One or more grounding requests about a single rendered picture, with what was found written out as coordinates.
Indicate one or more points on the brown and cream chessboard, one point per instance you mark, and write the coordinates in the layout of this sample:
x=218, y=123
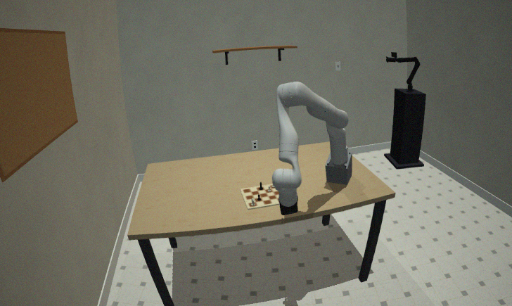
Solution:
x=267, y=198

